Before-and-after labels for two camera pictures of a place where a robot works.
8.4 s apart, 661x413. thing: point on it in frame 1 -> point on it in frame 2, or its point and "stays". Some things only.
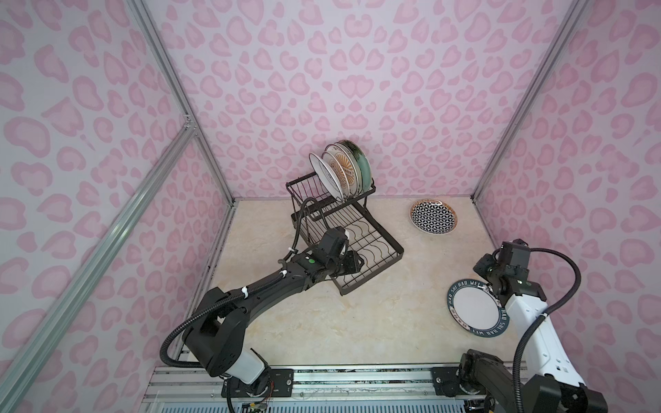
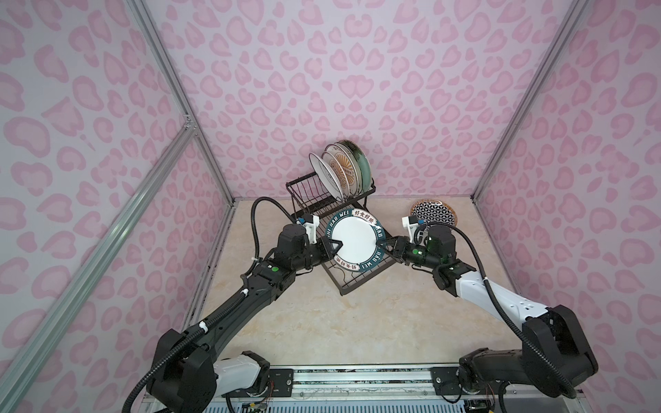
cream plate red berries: [356, 162] stays
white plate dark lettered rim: [477, 307] -> [360, 232]
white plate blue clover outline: [327, 176] stays
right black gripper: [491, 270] -> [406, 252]
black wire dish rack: [317, 212] stays
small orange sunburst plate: [334, 165] stays
